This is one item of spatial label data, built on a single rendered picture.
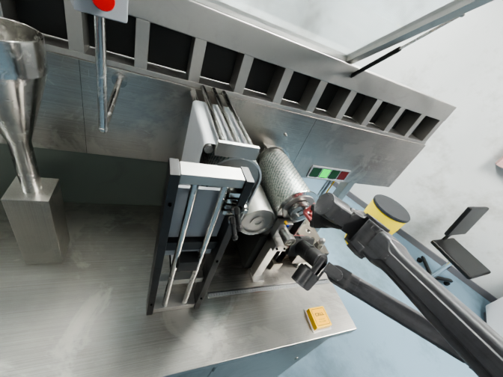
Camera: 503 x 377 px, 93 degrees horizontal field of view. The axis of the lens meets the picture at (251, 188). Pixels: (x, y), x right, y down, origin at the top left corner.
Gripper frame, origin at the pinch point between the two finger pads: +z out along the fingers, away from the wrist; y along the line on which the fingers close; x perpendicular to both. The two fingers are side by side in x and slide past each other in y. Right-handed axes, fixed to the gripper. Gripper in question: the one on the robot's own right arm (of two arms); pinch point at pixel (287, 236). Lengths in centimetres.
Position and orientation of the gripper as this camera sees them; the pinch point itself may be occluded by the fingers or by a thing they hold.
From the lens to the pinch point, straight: 96.1
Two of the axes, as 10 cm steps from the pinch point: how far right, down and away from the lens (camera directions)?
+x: 1.8, -9.7, -1.8
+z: -4.1, -2.4, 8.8
